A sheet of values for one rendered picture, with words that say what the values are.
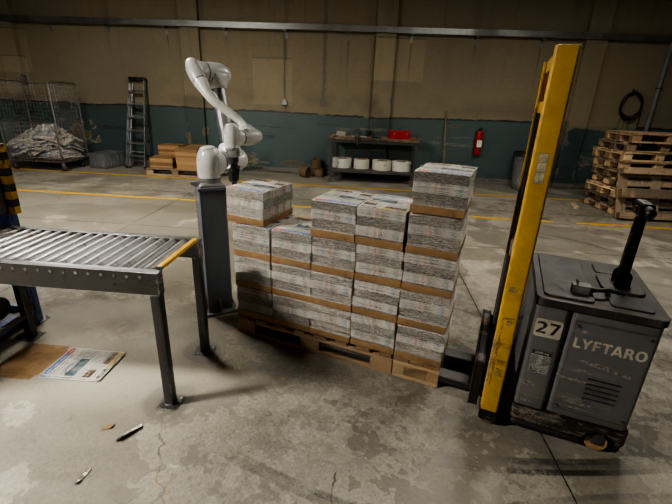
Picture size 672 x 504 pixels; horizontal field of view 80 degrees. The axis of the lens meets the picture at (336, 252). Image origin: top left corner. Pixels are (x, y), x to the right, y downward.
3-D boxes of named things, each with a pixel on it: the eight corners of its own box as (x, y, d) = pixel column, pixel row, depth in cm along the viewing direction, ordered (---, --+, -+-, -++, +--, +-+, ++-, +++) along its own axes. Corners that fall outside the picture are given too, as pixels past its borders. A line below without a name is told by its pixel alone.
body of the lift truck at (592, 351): (506, 357, 278) (531, 248, 250) (597, 379, 259) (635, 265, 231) (504, 426, 218) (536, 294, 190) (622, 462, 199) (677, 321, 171)
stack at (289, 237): (265, 308, 329) (262, 209, 299) (405, 344, 288) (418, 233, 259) (237, 331, 295) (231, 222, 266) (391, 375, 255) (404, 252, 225)
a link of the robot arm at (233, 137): (230, 149, 262) (247, 147, 272) (229, 124, 257) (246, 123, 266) (220, 147, 269) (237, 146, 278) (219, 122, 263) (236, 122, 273)
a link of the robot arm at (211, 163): (193, 176, 288) (190, 145, 281) (215, 174, 302) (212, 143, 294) (206, 180, 279) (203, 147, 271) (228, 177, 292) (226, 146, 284)
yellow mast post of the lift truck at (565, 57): (480, 397, 225) (554, 47, 162) (497, 402, 222) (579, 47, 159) (479, 408, 217) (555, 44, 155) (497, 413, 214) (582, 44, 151)
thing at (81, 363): (126, 352, 265) (126, 351, 264) (99, 381, 238) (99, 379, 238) (72, 348, 267) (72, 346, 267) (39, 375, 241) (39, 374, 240)
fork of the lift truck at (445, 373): (319, 339, 284) (319, 334, 282) (473, 381, 247) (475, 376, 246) (313, 346, 275) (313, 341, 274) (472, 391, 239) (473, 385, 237)
